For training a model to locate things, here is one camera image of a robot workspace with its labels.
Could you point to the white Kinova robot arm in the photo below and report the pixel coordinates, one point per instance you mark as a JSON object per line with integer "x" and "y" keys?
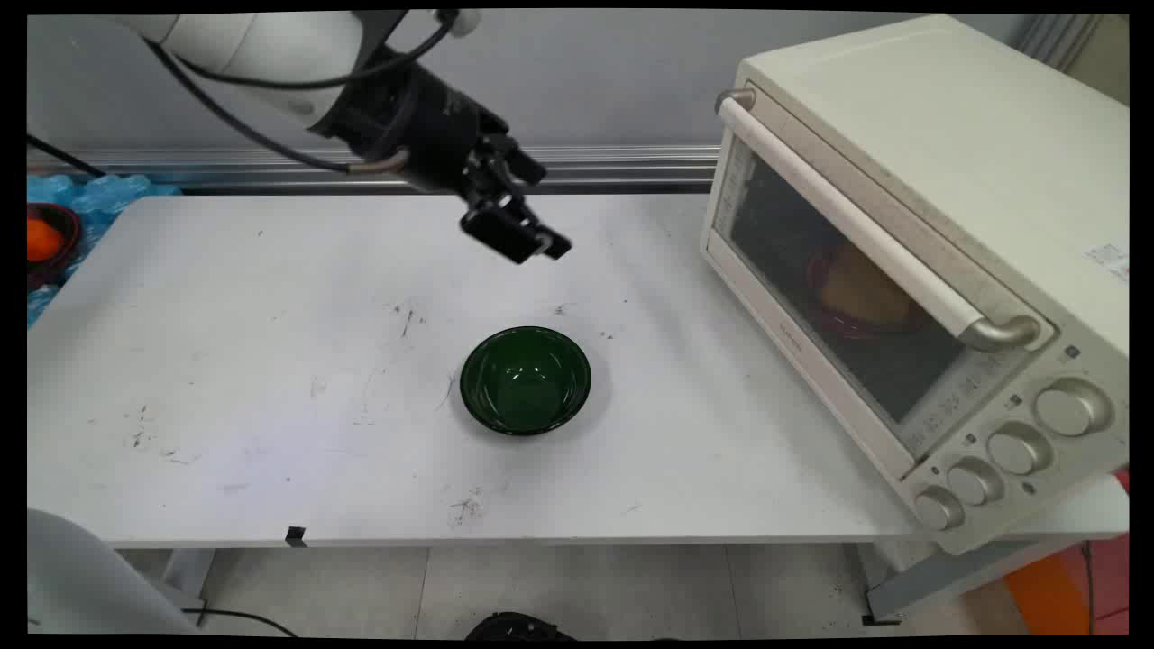
{"x": 261, "y": 45}

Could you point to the toaster oven glass door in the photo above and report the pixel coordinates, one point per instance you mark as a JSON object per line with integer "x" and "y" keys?
{"x": 856, "y": 297}

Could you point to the orange floor object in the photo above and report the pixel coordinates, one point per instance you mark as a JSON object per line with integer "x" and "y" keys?
{"x": 1055, "y": 590}

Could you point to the light grey rounded housing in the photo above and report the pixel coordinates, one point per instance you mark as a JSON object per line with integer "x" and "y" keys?
{"x": 81, "y": 577}

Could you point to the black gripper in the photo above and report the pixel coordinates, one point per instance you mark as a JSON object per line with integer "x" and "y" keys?
{"x": 433, "y": 117}

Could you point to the blue plastic wrapped pack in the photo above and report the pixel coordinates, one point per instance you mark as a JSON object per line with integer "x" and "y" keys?
{"x": 108, "y": 194}

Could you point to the dark brown bowl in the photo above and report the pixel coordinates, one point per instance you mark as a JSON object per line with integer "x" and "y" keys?
{"x": 70, "y": 243}

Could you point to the white oven label sticker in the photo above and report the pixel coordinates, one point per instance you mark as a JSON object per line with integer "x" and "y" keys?
{"x": 1109, "y": 261}

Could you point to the large silver oven knob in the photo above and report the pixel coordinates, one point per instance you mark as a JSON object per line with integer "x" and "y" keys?
{"x": 1071, "y": 408}

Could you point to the grey table leg frame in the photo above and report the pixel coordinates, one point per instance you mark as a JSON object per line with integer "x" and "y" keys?
{"x": 947, "y": 577}

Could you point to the black round floor object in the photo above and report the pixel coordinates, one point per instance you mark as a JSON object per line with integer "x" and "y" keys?
{"x": 518, "y": 626}

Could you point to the black tape piece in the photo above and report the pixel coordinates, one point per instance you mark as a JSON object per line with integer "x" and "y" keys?
{"x": 296, "y": 536}

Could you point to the small silver oven knob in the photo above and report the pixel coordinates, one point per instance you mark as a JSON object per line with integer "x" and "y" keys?
{"x": 938, "y": 508}

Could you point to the cream toaster oven body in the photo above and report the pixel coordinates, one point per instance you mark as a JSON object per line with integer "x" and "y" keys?
{"x": 947, "y": 117}

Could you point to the grey table leg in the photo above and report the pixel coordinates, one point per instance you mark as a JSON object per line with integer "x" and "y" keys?
{"x": 185, "y": 577}

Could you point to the aluminium profile rail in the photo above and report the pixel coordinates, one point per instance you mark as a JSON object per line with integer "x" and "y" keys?
{"x": 225, "y": 165}

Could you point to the orange fruit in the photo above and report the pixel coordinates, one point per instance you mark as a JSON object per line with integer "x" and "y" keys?
{"x": 41, "y": 240}

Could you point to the red plate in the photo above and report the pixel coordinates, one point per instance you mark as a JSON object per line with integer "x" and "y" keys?
{"x": 834, "y": 320}

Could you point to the dark green bowl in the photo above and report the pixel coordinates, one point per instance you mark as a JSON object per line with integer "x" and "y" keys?
{"x": 526, "y": 383}

